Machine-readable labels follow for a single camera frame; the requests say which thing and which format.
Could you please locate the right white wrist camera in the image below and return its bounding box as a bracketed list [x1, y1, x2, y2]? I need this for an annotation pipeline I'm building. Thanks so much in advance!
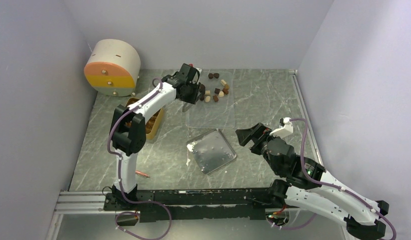
[270, 117, 294, 138]

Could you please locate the clear plastic tray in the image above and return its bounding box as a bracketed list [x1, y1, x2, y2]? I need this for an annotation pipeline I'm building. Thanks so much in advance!
[185, 69, 235, 129]

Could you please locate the red pen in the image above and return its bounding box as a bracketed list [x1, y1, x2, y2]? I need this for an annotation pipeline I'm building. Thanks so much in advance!
[135, 170, 150, 178]

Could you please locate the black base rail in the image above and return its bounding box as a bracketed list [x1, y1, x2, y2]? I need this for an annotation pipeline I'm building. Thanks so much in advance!
[103, 186, 288, 223]

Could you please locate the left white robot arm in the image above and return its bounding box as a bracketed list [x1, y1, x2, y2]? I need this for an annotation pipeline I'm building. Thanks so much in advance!
[107, 63, 202, 210]

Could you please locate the purple cable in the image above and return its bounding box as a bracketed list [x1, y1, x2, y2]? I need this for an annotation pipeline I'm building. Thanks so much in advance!
[266, 117, 398, 240]
[106, 77, 173, 240]

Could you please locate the round pastel drawer box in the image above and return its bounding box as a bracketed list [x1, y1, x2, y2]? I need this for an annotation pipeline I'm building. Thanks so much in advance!
[83, 39, 141, 97]

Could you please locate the gold chocolate box tray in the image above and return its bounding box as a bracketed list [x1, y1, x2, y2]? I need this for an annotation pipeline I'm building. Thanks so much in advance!
[125, 97, 165, 143]

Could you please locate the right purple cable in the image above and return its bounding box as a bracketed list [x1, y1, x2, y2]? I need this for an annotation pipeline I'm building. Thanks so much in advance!
[266, 117, 398, 240]

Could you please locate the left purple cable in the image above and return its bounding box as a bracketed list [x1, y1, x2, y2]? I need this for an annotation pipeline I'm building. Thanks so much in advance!
[106, 77, 173, 240]

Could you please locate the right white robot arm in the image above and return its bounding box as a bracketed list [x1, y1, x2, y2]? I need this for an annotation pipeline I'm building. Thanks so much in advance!
[235, 118, 389, 240]

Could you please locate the square silver metal lid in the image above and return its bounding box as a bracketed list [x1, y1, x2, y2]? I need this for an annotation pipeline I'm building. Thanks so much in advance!
[186, 129, 237, 175]

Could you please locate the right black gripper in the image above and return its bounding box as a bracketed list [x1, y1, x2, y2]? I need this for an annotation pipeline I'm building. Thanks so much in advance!
[235, 122, 283, 176]

